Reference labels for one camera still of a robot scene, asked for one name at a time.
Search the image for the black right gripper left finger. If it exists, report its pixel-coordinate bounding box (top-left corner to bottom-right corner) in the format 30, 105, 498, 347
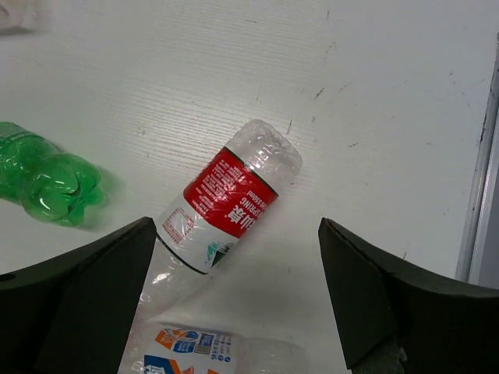
1, 217, 156, 373

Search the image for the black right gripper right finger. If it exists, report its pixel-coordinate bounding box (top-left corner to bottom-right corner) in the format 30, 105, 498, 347
318, 218, 498, 373

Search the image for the clear bottle blue orange label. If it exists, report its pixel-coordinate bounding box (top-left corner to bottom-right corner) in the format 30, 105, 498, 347
118, 323, 320, 374

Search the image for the green plastic bottle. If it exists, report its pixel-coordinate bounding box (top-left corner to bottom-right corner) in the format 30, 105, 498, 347
1, 122, 104, 227

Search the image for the clear bottle red label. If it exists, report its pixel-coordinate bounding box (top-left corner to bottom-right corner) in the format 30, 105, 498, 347
136, 119, 303, 321

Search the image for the clear bottle yellow cap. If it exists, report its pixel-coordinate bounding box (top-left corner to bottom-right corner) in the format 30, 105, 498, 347
1, 0, 39, 36

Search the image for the aluminium table edge rail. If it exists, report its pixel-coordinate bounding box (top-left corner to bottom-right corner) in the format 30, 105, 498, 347
455, 34, 499, 290

